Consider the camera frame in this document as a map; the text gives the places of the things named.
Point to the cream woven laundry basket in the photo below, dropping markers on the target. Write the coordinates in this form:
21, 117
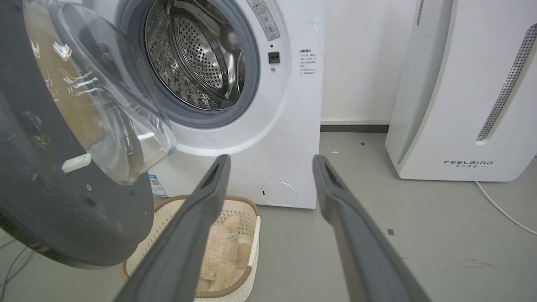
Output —
245, 235

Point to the washing machine door with glass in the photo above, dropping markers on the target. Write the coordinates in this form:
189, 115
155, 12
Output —
63, 138

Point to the white Feelbird air purifier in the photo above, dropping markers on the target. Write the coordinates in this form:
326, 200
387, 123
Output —
461, 92

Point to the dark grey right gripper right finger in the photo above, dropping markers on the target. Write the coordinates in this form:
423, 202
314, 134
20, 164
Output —
365, 256

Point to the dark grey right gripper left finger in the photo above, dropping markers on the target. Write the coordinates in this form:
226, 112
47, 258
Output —
184, 247

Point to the white front-load washing machine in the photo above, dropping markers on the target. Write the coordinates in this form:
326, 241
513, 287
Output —
260, 109

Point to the beige fluffy towel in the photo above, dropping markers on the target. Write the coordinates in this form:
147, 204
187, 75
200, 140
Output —
224, 256

